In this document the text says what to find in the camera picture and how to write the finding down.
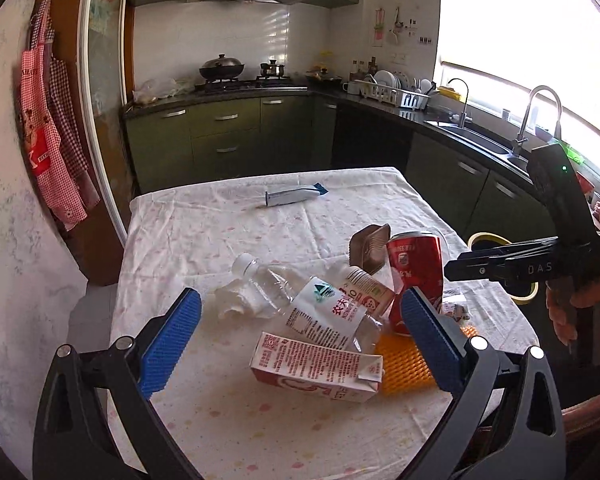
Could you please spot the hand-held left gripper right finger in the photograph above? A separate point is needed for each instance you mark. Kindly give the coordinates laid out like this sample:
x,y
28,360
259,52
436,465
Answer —
x,y
430,342

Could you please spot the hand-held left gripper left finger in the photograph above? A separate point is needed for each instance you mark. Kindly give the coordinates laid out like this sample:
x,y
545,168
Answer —
x,y
172,342

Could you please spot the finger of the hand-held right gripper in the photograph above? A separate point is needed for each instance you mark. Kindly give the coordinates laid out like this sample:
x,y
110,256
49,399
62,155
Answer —
x,y
472,271
505,250

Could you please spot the orange foam mesh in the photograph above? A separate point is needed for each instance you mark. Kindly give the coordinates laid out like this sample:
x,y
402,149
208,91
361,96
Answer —
x,y
405,365

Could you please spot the small wrapper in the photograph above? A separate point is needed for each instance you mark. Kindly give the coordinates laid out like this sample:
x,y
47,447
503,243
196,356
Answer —
x,y
455,307

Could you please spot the yellow rimmed trash bin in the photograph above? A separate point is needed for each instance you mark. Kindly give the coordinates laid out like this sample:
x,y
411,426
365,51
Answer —
x,y
525,295

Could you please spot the red drink can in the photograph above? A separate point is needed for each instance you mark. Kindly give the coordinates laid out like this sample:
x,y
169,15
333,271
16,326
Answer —
x,y
415,265

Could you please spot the white tissue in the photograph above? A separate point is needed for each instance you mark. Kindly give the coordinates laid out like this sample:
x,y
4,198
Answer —
x,y
230,302

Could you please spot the white pill bottle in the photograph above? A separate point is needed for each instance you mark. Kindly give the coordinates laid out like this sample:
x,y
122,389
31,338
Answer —
x,y
367,292

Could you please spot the brown plastic tray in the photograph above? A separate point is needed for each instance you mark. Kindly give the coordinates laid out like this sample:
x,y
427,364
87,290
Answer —
x,y
367,247

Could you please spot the clear plastic water bottle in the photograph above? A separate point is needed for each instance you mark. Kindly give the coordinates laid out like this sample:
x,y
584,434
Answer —
x,y
272,285

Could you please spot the red white milk carton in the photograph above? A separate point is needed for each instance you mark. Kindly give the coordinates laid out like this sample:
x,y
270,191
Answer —
x,y
310,365

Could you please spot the person's right hand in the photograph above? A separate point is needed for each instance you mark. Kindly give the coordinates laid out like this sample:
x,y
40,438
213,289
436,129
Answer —
x,y
560,310

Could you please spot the tall steel faucet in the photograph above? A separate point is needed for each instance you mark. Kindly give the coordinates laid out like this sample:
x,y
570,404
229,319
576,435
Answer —
x,y
542,100

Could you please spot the kitchen sink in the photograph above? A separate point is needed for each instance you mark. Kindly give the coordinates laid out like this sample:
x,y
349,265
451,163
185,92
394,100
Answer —
x,y
472,137

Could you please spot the floral white tablecloth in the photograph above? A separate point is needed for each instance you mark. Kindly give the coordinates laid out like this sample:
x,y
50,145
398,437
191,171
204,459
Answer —
x,y
220,240

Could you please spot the small curved faucet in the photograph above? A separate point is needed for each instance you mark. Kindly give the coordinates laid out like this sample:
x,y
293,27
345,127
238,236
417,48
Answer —
x,y
462,92

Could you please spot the kitchen window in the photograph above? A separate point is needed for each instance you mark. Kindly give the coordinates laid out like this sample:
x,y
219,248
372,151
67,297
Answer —
x,y
520,20

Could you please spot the white blue toothpaste tube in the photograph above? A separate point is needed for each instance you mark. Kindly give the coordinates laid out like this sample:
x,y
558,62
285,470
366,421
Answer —
x,y
292,195

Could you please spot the white dish rack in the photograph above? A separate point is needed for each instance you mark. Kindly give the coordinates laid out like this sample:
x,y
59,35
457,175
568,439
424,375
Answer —
x,y
395,92

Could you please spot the green base cabinets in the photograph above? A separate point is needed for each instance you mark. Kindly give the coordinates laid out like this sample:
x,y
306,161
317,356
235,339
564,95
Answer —
x,y
220,135

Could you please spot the dark red checked apron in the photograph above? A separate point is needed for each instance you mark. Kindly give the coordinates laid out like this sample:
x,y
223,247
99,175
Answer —
x,y
72,125

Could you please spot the black frying pan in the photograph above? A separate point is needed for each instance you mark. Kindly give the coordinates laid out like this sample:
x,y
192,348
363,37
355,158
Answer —
x,y
324,77

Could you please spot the clear plastic bag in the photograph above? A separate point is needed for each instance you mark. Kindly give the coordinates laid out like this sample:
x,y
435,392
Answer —
x,y
157,90

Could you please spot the glass sliding door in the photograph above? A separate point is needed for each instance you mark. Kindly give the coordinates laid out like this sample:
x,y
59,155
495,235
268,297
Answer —
x,y
102,85

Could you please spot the black gas stove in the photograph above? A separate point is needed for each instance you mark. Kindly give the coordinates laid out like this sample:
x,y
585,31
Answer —
x,y
250,84

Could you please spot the black wok with lid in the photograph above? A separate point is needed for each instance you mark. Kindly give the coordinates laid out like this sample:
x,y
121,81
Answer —
x,y
222,67

